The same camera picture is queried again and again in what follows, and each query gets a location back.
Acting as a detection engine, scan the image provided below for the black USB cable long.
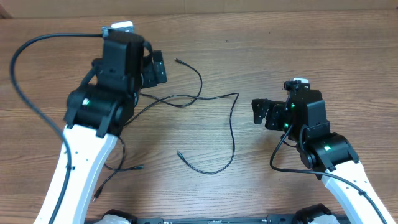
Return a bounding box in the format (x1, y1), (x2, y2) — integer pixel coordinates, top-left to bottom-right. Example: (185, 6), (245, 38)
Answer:
(123, 92), (240, 175)

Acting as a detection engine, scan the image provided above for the black USB cable short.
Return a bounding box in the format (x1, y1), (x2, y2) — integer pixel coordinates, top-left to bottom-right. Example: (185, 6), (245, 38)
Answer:
(92, 58), (204, 202)

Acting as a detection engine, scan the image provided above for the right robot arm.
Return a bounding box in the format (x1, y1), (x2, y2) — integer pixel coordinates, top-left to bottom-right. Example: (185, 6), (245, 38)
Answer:
(251, 90), (394, 223)

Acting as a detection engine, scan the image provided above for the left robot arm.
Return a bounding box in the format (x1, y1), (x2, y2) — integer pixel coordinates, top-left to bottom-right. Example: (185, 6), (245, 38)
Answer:
(35, 30), (167, 223)

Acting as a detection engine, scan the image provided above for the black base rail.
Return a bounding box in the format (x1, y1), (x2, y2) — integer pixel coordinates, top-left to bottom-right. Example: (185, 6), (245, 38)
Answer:
(86, 203), (349, 224)

